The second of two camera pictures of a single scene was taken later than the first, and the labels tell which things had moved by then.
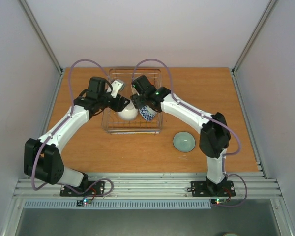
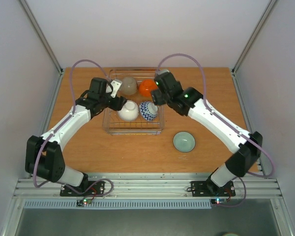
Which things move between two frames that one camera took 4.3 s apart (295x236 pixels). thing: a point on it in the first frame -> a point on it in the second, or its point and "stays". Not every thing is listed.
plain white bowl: (130, 113) stays
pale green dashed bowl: (184, 141) stays
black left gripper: (120, 105) stays
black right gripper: (138, 101) -> (156, 97)
